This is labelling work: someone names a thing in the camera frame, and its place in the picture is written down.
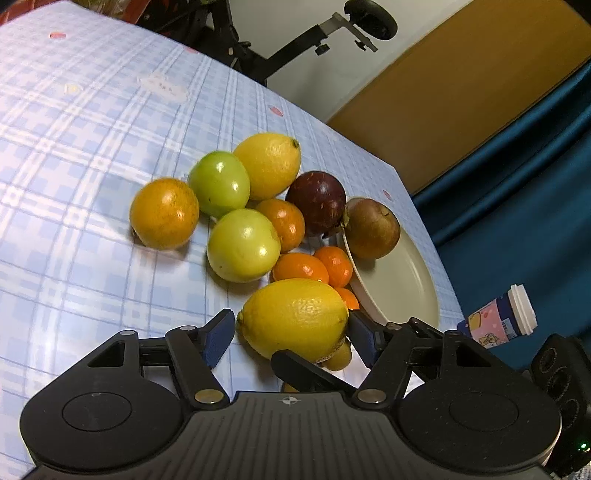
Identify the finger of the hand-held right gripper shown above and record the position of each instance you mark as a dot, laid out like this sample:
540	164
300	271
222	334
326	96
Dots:
300	369

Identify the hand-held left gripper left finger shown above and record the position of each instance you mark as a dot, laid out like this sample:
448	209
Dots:
217	337

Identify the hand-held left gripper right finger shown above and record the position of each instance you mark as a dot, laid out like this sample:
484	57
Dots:
362	339

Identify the small mandarin orange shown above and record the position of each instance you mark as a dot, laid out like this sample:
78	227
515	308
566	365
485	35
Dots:
348	298
300	268
336	264
284	224

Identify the yellow lemon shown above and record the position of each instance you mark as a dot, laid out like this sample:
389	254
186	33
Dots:
270	164
293	318

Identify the white plate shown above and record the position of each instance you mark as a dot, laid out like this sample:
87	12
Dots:
401	286

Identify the green jujube fruit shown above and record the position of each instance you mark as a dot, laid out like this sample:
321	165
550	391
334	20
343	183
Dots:
219	184
243	244

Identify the speckled orange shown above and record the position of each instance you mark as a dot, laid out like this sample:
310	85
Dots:
164	213

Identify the dark purple mangosteen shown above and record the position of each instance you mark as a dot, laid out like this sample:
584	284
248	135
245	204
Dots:
317	202

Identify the small yellow fruit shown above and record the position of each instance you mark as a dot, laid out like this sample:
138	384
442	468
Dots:
338	359

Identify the printed paper cup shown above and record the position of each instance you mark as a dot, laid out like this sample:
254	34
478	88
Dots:
501	318

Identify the brown pear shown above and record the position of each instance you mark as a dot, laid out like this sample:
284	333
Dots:
371	228

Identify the blue curtain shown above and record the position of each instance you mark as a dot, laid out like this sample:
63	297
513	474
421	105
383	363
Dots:
508	207

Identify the brown wooden board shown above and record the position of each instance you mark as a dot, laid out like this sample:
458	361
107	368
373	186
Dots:
461	92

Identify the black exercise bike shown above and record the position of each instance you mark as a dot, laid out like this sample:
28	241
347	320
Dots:
221	37

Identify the red printed backdrop cloth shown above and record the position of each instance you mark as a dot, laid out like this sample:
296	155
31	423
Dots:
124	9

